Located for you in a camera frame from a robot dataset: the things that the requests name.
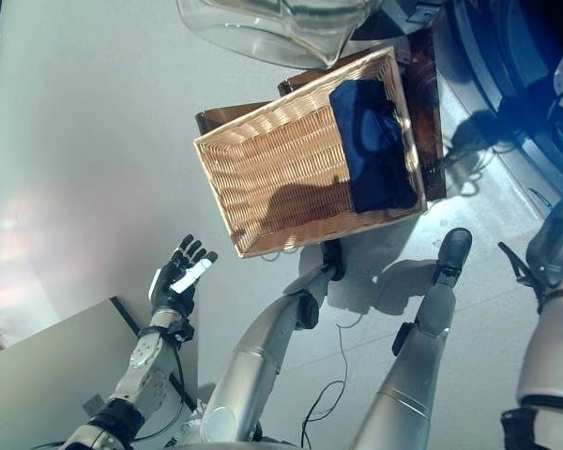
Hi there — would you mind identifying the grey front-load washing machine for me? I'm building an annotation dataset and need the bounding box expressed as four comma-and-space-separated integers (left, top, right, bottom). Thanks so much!
393, 0, 563, 221

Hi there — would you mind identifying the round glass washer door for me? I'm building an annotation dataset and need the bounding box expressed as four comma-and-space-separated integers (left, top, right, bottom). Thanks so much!
175, 0, 387, 71

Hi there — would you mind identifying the large rectangular wicker basket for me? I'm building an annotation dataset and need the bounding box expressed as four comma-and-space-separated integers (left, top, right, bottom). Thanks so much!
191, 45, 428, 260

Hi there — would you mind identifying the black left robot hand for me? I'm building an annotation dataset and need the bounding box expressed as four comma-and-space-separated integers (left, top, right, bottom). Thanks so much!
147, 233, 220, 320

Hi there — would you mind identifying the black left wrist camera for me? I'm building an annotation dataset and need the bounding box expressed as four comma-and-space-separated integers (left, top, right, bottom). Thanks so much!
171, 321, 196, 344

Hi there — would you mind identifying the thin floor cable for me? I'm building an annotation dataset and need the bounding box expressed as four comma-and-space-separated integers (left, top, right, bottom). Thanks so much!
302, 322, 354, 446

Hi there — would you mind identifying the silver left robot leg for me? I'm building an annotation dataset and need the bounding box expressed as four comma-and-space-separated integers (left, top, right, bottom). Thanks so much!
199, 241, 346, 444

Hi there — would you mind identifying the brown glossy stool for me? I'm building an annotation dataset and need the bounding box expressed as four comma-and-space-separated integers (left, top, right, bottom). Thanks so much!
194, 30, 448, 203

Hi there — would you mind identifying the silver right robot leg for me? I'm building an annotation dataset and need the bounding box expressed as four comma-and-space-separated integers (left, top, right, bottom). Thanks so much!
351, 228, 474, 450

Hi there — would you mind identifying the silver robot leg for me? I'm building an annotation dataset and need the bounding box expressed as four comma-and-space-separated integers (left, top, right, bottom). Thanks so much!
199, 241, 346, 444
351, 228, 474, 450

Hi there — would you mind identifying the blue garment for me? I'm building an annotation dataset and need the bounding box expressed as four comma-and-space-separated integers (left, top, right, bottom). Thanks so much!
328, 79, 419, 215

